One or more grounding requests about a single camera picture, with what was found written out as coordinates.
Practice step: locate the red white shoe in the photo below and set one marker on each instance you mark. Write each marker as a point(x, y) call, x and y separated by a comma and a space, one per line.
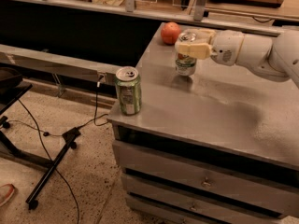
point(6, 192)

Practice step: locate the white green 7up can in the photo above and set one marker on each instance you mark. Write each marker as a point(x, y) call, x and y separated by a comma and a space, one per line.
point(185, 65)

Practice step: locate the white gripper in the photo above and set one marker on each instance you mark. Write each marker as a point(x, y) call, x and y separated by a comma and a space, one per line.
point(227, 48)

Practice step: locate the orange fruit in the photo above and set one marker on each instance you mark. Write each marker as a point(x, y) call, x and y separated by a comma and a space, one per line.
point(170, 32)

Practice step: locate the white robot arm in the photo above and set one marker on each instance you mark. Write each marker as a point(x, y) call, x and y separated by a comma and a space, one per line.
point(275, 59)

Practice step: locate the grey metal rail shelf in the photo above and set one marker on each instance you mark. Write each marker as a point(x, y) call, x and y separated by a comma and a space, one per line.
point(58, 64)

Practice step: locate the green soda can upright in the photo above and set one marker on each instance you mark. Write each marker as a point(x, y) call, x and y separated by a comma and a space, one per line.
point(128, 87)

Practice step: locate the grey drawer cabinet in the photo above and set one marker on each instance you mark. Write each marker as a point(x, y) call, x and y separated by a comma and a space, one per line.
point(208, 178)

